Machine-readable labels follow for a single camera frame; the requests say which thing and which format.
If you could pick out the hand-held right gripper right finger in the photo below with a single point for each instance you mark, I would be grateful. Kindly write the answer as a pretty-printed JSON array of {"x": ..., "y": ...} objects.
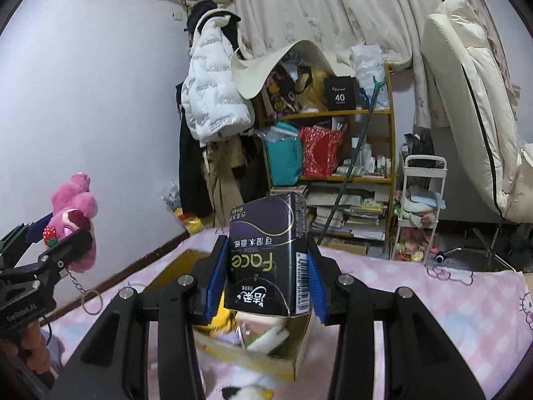
[{"x": 316, "y": 291}]

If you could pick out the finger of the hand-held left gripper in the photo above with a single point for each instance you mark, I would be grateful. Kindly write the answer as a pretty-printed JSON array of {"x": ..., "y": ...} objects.
[
  {"x": 37, "y": 225},
  {"x": 70, "y": 248}
]

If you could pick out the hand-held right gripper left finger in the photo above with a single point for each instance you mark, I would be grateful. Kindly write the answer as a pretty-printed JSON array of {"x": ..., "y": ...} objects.
[{"x": 214, "y": 287}]

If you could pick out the yellow plush toy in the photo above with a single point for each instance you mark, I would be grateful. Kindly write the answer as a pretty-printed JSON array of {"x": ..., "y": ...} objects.
[{"x": 220, "y": 321}]

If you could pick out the purple plush doll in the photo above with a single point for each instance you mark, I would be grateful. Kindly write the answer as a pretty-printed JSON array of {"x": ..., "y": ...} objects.
[{"x": 229, "y": 337}]

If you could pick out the black tissue pack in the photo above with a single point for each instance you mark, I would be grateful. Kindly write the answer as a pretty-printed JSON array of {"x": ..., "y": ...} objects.
[{"x": 266, "y": 250}]

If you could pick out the cardboard box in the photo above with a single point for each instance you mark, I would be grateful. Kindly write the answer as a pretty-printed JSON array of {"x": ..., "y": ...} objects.
[{"x": 266, "y": 362}]

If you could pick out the white soft packet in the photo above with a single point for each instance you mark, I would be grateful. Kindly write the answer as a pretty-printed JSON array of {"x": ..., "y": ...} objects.
[{"x": 266, "y": 339}]

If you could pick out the person's left hand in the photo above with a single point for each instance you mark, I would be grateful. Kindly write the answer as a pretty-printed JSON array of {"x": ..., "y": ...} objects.
[{"x": 33, "y": 350}]

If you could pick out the stack of papers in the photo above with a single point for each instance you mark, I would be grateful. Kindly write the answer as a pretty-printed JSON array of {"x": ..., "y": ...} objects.
[{"x": 354, "y": 212}]

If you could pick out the plastic bag of toys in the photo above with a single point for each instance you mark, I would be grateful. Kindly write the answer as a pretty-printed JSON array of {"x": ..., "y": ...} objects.
[{"x": 173, "y": 200}]

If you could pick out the stack of books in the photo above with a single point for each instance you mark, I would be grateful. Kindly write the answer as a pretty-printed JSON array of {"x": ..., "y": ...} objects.
[{"x": 302, "y": 189}]

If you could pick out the beige garment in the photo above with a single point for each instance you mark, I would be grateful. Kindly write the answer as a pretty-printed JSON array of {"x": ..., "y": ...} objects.
[{"x": 225, "y": 183}]

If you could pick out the black and white plush toy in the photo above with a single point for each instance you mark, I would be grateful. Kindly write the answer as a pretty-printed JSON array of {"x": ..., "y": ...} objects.
[{"x": 250, "y": 393}]

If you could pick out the black coat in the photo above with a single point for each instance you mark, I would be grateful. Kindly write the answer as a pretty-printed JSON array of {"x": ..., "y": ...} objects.
[{"x": 191, "y": 175}]

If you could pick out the green pole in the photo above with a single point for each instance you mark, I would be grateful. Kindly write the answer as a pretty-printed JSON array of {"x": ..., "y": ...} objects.
[{"x": 354, "y": 162}]

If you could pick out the teal bag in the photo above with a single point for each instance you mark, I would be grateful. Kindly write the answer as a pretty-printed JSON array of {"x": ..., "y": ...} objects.
[{"x": 283, "y": 158}]

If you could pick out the red bag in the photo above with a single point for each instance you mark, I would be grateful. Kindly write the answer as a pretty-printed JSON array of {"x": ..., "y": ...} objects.
[{"x": 318, "y": 154}]

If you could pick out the row of small bottles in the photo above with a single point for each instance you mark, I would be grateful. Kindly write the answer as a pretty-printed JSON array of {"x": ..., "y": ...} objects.
[{"x": 374, "y": 162}]

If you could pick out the white trolley cart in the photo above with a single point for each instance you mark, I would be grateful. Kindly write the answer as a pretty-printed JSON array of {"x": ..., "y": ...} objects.
[{"x": 441, "y": 200}]

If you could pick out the wooden shelf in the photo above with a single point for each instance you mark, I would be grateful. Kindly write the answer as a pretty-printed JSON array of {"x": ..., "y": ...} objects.
[{"x": 389, "y": 141}]

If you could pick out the dark striped bag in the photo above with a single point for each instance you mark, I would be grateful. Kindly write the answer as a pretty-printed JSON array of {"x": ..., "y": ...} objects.
[{"x": 418, "y": 143}]

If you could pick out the black box with white print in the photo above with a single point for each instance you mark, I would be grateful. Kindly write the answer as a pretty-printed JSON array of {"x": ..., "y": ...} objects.
[{"x": 339, "y": 100}]

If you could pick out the white puffer jacket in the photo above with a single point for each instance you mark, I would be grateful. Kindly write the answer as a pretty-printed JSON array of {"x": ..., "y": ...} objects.
[{"x": 212, "y": 91}]

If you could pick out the yellow bag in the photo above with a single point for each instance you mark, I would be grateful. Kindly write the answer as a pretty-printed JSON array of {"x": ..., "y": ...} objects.
[{"x": 316, "y": 91}]

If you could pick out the dark patterned bag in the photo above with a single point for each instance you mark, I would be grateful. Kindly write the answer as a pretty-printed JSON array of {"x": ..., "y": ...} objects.
[{"x": 283, "y": 91}]

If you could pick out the cream sheet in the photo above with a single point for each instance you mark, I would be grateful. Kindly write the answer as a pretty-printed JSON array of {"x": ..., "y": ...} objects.
[{"x": 254, "y": 75}]

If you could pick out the white plastic bag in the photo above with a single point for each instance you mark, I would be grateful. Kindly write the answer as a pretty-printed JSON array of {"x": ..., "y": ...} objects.
[{"x": 366, "y": 66}]

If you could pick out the cream padded chair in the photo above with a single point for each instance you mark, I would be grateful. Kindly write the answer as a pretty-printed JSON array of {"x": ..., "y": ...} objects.
[{"x": 470, "y": 91}]

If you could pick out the black hat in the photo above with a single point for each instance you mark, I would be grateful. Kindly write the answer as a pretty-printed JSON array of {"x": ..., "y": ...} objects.
[{"x": 200, "y": 12}]

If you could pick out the floral curtain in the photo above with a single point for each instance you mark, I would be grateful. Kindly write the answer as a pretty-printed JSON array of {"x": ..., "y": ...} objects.
[{"x": 333, "y": 4}]

